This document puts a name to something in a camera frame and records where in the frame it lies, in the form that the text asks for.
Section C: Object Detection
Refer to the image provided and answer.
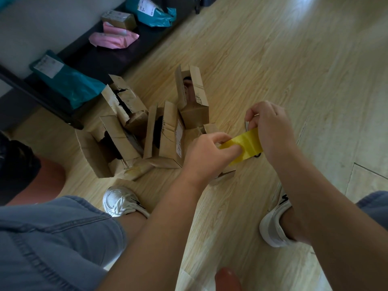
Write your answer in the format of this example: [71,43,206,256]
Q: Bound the person's left white sneaker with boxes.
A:
[102,186,151,219]

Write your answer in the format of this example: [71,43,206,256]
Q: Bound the black low bench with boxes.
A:
[0,0,201,131]

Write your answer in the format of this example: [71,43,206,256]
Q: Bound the yellow adhesive tape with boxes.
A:
[219,128,264,167]

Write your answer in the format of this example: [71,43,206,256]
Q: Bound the person's left leg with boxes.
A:
[116,211,150,249]

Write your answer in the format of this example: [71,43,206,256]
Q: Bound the person's left forearm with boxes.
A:
[98,174,213,291]

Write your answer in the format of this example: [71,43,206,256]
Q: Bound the pink mailer bag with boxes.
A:
[89,22,140,50]

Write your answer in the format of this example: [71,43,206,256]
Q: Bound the person's right leg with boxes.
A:
[279,206,313,246]

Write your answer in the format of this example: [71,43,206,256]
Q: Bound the black furniture leg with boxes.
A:
[193,0,220,14]

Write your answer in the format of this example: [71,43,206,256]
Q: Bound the cardboard box with white label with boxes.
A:
[143,101,186,169]

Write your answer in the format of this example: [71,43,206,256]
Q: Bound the person's right forearm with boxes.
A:
[267,145,388,291]

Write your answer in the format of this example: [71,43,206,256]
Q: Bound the person's right white sneaker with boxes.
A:
[259,185,304,248]

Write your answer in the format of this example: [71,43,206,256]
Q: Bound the large open cardboard box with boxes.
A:
[75,115,156,181]

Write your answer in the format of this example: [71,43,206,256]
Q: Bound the person's right hand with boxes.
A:
[245,101,299,166]

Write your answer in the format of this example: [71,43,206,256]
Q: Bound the blue denim shorts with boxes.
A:
[0,191,388,291]

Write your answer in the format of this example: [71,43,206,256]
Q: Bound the person's white sneaker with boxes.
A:
[102,186,151,219]
[259,185,304,248]

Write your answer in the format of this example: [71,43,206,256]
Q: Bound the tall upright cardboard box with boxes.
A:
[175,64,210,129]

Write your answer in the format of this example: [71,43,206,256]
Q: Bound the large teal mailer bag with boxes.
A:
[29,50,107,110]

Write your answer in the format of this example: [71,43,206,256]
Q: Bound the person's left hand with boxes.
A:
[182,132,243,187]

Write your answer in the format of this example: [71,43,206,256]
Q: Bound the small open cardboard box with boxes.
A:
[184,123,237,186]

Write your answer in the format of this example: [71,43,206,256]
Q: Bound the person's leg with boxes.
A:
[279,206,313,246]
[116,211,150,249]

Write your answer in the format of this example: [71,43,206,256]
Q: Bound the torn crumpled cardboard box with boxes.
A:
[101,74,149,137]

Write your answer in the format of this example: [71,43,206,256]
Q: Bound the crumpled teal mailer bag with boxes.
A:
[125,0,177,28]

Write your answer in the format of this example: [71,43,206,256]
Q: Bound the sealed small cardboard box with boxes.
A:
[101,10,137,31]

